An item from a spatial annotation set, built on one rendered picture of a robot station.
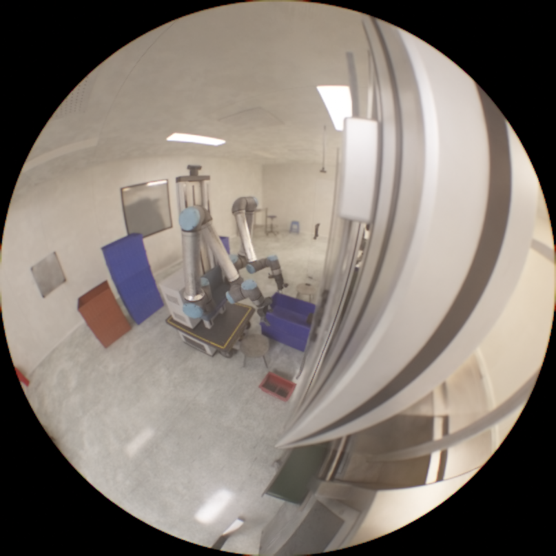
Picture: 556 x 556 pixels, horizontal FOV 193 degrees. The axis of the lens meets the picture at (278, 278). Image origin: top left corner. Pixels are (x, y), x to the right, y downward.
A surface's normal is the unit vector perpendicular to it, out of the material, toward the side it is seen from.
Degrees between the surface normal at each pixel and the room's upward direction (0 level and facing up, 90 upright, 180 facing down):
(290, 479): 2
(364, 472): 0
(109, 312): 90
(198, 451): 0
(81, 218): 90
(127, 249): 90
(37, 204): 90
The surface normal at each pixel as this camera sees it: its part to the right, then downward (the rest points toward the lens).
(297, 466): 0.05, -0.87
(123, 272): 0.92, 0.23
